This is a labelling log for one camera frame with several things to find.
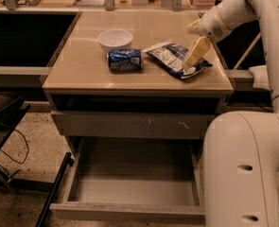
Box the grey drawer cabinet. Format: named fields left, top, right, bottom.
left=43, top=10, right=234, bottom=152

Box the blue soda can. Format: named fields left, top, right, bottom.
left=107, top=49, right=141, bottom=72

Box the black cart on left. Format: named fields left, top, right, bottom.
left=0, top=91, right=74, bottom=227

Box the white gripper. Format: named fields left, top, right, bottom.
left=183, top=7, right=232, bottom=68

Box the open grey lower drawer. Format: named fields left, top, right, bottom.
left=51, top=137, right=205, bottom=225

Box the closed grey upper drawer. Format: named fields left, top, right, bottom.
left=51, top=111, right=215, bottom=139

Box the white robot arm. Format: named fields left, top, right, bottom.
left=188, top=0, right=279, bottom=227

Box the white bowl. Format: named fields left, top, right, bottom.
left=97, top=29, right=132, bottom=53

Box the blue chip bag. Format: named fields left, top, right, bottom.
left=143, top=40, right=212, bottom=79

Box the white stick with cap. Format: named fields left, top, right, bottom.
left=233, top=32, right=261, bottom=70

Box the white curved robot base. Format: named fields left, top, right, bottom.
left=249, top=65, right=270, bottom=91

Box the black cable on floor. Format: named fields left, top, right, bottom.
left=0, top=128, right=30, bottom=166

